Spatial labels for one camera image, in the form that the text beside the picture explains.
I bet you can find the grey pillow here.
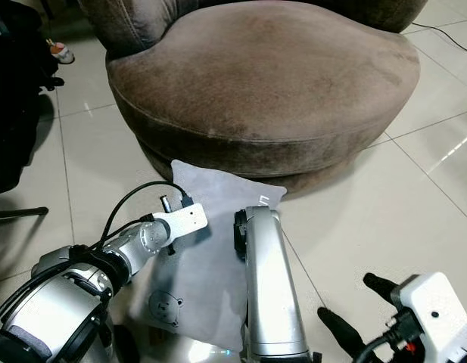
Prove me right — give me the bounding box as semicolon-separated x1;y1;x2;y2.
127;159;288;352

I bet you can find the brown velvet round armchair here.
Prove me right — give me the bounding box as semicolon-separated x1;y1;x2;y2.
78;0;429;196

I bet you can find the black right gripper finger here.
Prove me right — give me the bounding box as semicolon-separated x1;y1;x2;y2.
363;271;409;309
316;306;374;362

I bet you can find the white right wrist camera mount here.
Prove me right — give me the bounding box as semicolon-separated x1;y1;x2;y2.
398;271;467;363

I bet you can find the black floor cable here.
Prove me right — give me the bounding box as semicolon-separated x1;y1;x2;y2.
411;21;467;48

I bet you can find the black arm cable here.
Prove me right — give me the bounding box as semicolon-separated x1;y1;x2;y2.
104;180;195;243
353;333;397;363

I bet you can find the silver left robot leg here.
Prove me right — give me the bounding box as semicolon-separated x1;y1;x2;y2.
31;244;90;281

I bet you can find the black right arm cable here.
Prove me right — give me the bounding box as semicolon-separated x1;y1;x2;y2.
353;333;397;363

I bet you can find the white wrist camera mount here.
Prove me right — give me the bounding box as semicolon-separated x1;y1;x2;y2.
398;271;467;363
152;203;209;237

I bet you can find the silver robot waist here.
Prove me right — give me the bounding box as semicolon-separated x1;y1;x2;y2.
135;333;245;363

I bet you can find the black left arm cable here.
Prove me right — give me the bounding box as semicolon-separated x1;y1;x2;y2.
104;180;195;243

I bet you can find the black bag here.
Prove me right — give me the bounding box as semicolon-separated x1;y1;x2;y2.
0;0;64;197

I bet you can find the grey metal rod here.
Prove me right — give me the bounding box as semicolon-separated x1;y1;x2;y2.
0;207;49;225

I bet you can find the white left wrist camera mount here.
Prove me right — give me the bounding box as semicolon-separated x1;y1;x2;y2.
152;203;209;237

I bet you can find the small red white cup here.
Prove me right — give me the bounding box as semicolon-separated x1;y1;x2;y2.
53;42;76;65

